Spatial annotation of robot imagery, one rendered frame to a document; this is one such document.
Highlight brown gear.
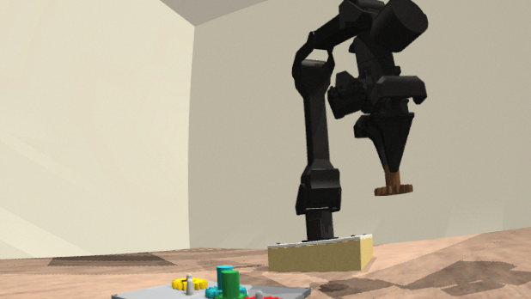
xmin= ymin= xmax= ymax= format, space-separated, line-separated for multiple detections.
xmin=375 ymin=165 xmax=413 ymax=196

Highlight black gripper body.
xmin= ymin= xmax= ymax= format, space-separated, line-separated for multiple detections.
xmin=353 ymin=58 xmax=428 ymax=138

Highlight teal gear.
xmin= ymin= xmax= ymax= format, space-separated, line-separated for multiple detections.
xmin=205 ymin=265 xmax=247 ymax=299

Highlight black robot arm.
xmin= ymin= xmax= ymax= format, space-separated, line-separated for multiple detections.
xmin=292 ymin=0 xmax=429 ymax=242

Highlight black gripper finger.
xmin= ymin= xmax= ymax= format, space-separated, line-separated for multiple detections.
xmin=369 ymin=112 xmax=415 ymax=173
xmin=360 ymin=127 xmax=388 ymax=171

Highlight green gear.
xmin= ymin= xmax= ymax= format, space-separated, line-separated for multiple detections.
xmin=214 ymin=270 xmax=249 ymax=299

